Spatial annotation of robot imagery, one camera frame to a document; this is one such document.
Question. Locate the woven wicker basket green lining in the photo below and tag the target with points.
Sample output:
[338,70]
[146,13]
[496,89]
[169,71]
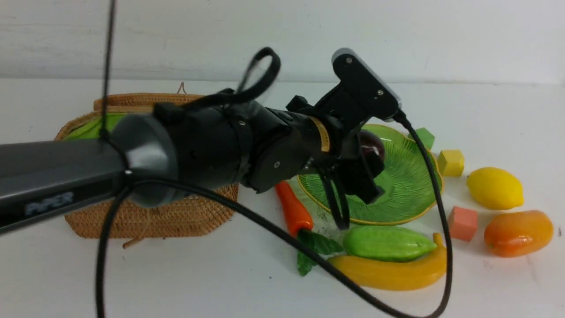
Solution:
[190,217]

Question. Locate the yellow lemon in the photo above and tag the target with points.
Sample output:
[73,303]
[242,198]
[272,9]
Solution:
[495,189]

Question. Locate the woven wicker basket lid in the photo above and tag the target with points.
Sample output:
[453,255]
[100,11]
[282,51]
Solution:
[143,102]

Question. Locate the salmon orange foam cube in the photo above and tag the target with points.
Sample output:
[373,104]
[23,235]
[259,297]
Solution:
[463,223]

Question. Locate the orange mango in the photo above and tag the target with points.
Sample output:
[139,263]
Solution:
[517,234]

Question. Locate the yellow banana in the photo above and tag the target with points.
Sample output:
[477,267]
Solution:
[395,276]

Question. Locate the green chayote gourd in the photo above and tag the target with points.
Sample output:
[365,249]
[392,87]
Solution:
[387,243]

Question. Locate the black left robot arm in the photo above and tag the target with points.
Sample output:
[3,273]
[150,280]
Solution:
[214,141]

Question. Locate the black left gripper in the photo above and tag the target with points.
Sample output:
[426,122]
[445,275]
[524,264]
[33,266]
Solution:
[327,145]

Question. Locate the yellow foam cube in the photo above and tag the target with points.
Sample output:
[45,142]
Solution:
[451,162]

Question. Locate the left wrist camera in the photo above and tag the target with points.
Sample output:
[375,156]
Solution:
[364,88]

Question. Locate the green foam cube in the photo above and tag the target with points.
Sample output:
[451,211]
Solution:
[426,137]

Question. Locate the orange carrot with leaves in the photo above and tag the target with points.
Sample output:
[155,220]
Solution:
[300,224]

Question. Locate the green leaf-shaped glass plate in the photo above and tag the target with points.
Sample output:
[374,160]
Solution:
[408,191]

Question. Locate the dark purple round fruit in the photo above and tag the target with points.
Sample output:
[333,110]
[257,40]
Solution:
[370,142]

